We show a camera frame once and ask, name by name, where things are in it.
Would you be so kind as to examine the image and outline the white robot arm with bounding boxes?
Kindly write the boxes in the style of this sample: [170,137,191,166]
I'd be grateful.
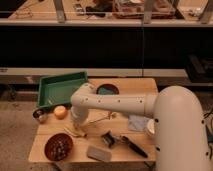
[71,83,211,171]

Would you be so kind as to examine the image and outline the green plastic tray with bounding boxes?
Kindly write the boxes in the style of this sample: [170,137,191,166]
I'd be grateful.
[37,71,88,109]

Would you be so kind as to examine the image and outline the yellow round sponge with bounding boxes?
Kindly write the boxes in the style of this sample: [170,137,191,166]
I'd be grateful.
[53,105,68,120]

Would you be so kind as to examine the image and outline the brown bowl with contents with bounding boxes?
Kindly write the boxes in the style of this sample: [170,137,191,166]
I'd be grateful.
[44,133,73,161]

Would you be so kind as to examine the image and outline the grey rectangular sponge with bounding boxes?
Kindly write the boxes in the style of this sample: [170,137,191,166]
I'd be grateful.
[86,146,112,162]

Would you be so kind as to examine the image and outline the metal whisk utensil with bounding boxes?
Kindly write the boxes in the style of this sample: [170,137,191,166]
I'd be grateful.
[88,112,116,124]

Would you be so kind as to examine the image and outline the small metal cup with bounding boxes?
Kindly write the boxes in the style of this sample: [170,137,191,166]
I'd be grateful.
[33,109,47,123]

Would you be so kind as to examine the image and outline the dark round bowl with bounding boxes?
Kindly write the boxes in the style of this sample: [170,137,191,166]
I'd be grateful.
[96,84,119,95]

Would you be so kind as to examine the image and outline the grey blue cloth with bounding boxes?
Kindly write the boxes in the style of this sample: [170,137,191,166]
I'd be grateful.
[128,115,149,132]

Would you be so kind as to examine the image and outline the white cup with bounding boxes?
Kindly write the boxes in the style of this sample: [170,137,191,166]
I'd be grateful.
[145,119,155,138]

